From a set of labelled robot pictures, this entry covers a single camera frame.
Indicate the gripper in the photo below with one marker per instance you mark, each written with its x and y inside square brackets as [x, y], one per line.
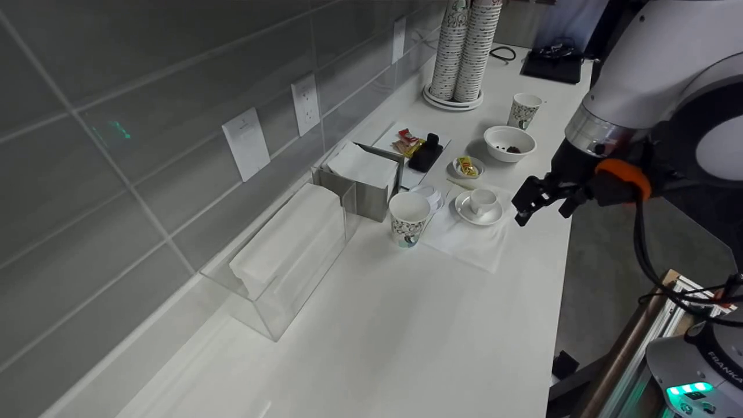
[574, 165]

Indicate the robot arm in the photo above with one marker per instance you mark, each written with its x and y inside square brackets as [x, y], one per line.
[650, 64]

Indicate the small white cup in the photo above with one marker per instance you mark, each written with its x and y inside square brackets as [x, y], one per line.
[483, 202]

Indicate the patterned paper cup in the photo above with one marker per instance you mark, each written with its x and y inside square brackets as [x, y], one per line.
[408, 223]
[524, 110]

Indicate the white round cup holder base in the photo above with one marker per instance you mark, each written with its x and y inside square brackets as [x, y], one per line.
[441, 103]

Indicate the white bowl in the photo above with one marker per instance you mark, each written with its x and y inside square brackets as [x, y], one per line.
[499, 150]

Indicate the white saucer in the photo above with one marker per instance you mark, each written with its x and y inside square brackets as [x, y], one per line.
[479, 219]

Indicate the yellow packet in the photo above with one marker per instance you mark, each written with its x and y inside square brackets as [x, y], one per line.
[467, 166]

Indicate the white napkin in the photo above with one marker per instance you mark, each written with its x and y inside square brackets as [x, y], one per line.
[470, 244]

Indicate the small white dish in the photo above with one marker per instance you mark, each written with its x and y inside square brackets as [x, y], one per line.
[454, 170]

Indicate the black flat device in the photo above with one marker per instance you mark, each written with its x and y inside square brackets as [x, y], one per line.
[551, 68]

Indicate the black rectangular object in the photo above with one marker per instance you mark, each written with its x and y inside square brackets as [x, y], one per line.
[425, 155]

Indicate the brown packet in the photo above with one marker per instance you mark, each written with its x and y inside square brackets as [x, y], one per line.
[406, 148]

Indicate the red packet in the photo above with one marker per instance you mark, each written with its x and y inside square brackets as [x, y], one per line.
[407, 137]

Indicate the stack of patterned paper cups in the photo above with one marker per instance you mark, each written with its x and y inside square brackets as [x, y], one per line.
[479, 52]
[450, 52]

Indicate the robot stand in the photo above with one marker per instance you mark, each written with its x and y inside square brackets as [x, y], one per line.
[633, 342]

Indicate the white rectangular tray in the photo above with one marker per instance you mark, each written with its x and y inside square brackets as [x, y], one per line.
[386, 138]

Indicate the steel napkin holder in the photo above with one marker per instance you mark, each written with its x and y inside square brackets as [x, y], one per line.
[371, 200]

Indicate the stack of white napkins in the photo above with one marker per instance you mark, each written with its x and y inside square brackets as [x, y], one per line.
[363, 165]

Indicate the stack of white paper towels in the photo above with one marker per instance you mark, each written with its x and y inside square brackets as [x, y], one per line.
[284, 244]

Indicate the clear acrylic towel box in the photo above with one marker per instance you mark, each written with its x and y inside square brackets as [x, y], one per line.
[290, 290]

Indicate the white wall switch plate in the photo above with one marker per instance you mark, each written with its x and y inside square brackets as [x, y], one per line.
[399, 40]

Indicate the white wall socket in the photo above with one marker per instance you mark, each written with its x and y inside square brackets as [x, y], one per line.
[306, 104]

